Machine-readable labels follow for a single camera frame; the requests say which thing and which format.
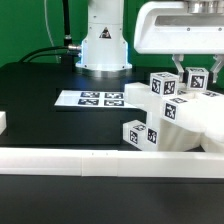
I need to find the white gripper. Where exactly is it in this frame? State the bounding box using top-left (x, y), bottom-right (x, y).
top-left (134, 0), bottom-right (224, 84)

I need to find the white tagged cube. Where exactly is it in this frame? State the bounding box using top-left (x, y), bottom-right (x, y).
top-left (150, 72), bottom-right (179, 97)
top-left (185, 67), bottom-right (209, 91)

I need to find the white chair back part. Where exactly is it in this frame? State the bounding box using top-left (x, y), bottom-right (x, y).
top-left (124, 82), bottom-right (224, 143)

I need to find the white chair seat part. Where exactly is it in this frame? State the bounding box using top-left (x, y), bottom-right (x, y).
top-left (146, 111), bottom-right (205, 153)

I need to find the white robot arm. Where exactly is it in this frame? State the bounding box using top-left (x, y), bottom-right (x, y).
top-left (77, 0), bottom-right (224, 77)

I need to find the white block at left edge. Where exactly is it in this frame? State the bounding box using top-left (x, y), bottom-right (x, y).
top-left (0, 111), bottom-right (7, 135)

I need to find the black cable bundle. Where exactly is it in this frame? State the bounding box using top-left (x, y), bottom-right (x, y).
top-left (19, 0), bottom-right (83, 64)

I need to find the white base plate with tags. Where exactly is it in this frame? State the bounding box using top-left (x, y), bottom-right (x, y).
top-left (55, 90), bottom-right (132, 108)

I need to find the thin white cable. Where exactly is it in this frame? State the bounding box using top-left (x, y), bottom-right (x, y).
top-left (43, 0), bottom-right (62, 64)

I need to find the white U-shaped fence frame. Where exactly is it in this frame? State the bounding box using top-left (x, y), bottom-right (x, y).
top-left (0, 147), bottom-right (224, 179)

